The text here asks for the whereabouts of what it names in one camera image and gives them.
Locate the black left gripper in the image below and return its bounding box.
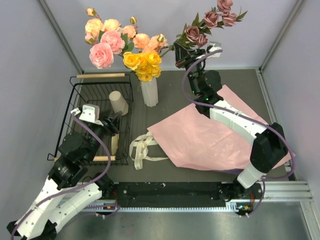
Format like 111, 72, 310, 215
86, 108, 123, 162

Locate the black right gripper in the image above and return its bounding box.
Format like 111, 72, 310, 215
173, 42, 207, 96

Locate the mauve rose stem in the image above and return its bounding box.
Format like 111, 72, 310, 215
176, 0, 247, 49

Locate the cream printed ribbon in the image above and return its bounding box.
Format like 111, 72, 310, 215
129, 131, 169, 170

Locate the yellow rose stem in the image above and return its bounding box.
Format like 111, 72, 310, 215
123, 51, 162, 82

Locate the peach rose stem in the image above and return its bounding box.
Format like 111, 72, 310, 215
122, 16, 169, 54
84, 7, 122, 46

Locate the pink rose stem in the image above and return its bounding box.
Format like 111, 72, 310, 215
85, 31, 134, 69

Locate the pink wrapping paper sheet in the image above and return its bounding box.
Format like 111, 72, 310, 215
146, 84, 296, 173

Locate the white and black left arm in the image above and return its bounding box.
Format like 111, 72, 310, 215
7, 108, 122, 240

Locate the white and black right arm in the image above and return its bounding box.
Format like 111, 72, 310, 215
173, 41, 290, 201

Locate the white ribbed ceramic vase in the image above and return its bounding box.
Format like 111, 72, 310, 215
140, 77, 158, 107

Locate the cream ceramic plate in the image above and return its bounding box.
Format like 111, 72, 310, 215
111, 134, 119, 156

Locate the beige paper cup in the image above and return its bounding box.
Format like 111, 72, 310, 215
109, 91, 129, 116

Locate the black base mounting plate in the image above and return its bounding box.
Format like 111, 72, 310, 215
84, 181, 263, 201

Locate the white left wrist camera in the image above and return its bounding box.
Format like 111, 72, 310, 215
70, 103, 103, 126

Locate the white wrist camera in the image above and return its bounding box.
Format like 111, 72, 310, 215
206, 42, 222, 58
70, 103, 103, 126

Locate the black wire basket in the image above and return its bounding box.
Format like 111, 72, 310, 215
47, 73, 134, 166

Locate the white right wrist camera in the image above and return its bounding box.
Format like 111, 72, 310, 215
206, 42, 222, 58

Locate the grey slotted cable duct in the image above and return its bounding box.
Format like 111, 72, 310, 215
82, 202, 253, 214

